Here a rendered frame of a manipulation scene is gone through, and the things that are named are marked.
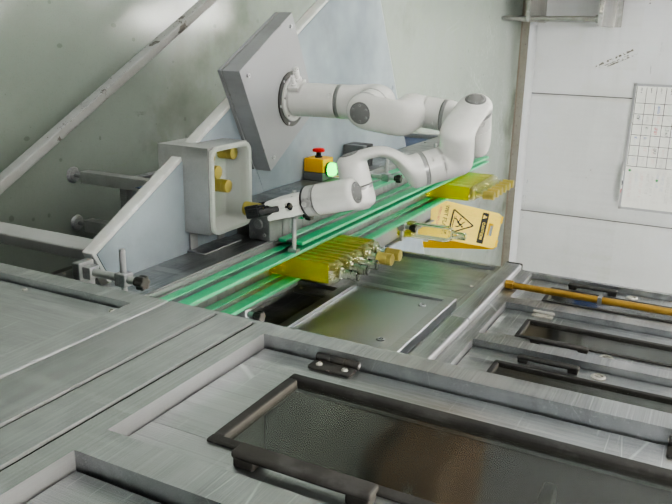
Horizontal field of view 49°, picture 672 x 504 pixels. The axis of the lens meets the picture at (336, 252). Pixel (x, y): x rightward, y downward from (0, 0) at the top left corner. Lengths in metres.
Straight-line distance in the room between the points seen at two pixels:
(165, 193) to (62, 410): 1.08
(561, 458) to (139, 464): 0.42
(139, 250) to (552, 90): 6.36
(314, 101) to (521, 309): 0.86
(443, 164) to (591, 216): 6.12
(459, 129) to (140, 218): 0.78
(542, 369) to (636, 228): 6.01
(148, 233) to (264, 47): 0.60
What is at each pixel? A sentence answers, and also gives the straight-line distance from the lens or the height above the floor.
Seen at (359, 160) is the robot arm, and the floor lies 1.18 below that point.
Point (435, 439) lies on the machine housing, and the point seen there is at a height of 1.72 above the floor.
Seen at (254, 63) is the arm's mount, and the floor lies 0.82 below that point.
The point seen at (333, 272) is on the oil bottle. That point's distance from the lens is 1.96.
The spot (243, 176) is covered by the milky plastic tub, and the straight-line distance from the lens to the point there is 2.00.
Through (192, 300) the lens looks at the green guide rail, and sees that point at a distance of 1.67.
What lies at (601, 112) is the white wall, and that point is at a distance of 7.74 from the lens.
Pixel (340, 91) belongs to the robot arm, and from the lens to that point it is 2.09.
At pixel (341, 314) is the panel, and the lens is 2.04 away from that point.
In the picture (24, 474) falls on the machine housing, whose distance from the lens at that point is 0.76.
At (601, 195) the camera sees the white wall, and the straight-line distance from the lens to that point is 7.84.
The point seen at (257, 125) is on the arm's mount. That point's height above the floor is 0.82.
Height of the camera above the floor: 1.94
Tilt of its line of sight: 26 degrees down
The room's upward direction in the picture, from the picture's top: 100 degrees clockwise
